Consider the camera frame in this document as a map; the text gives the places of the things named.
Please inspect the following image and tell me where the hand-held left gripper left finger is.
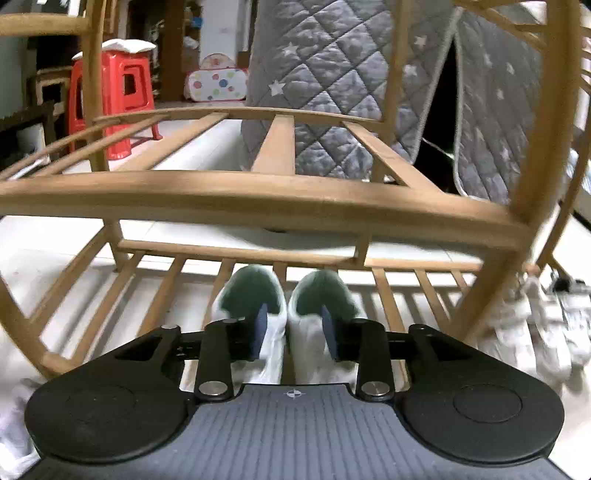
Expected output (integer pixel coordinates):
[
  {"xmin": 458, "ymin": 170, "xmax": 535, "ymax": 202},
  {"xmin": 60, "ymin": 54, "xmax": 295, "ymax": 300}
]
[{"xmin": 115, "ymin": 305, "xmax": 271, "ymax": 401}]

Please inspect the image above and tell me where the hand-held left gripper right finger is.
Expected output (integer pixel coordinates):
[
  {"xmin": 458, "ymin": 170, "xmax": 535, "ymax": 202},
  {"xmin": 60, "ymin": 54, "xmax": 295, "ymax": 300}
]
[{"xmin": 321, "ymin": 305, "xmax": 472, "ymax": 401}]

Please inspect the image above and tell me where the white sneaker green lining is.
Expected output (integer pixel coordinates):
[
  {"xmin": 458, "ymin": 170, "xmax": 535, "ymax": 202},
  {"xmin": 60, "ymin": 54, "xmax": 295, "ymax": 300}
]
[
  {"xmin": 287, "ymin": 270, "xmax": 370, "ymax": 385},
  {"xmin": 210, "ymin": 264, "xmax": 288, "ymax": 385}
]

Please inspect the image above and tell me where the wooden shoe rack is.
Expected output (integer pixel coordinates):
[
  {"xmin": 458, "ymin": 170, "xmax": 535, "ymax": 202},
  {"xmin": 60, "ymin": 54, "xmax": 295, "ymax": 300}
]
[{"xmin": 0, "ymin": 0, "xmax": 591, "ymax": 384}]

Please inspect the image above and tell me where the white grey velcro sneaker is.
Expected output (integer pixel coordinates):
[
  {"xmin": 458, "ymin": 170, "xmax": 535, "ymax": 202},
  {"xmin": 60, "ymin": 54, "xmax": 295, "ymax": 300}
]
[{"xmin": 551, "ymin": 272, "xmax": 591, "ymax": 324}]

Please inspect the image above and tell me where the polka dot play tent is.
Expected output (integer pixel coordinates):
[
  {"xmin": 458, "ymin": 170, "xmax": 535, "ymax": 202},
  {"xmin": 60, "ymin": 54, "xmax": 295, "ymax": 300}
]
[{"xmin": 184, "ymin": 53, "xmax": 250, "ymax": 102}]

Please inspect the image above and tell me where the red plastic stool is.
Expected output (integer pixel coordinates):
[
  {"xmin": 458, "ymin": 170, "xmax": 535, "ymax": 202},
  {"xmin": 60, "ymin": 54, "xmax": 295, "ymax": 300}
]
[{"xmin": 67, "ymin": 48, "xmax": 163, "ymax": 161}]

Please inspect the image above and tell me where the dark wooden cabinet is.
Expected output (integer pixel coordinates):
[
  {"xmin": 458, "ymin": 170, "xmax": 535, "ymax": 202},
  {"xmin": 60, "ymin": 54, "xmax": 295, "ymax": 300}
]
[{"xmin": 0, "ymin": 102, "xmax": 56, "ymax": 167}]

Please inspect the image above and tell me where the white folded cloth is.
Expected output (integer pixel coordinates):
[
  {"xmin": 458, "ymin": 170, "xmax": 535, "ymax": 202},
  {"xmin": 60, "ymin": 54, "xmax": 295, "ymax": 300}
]
[{"xmin": 71, "ymin": 39, "xmax": 157, "ymax": 61}]

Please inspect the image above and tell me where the small wooden stool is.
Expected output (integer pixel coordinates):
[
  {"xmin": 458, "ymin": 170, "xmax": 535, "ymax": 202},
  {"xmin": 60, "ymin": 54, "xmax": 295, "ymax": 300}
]
[{"xmin": 28, "ymin": 67, "xmax": 75, "ymax": 116}]

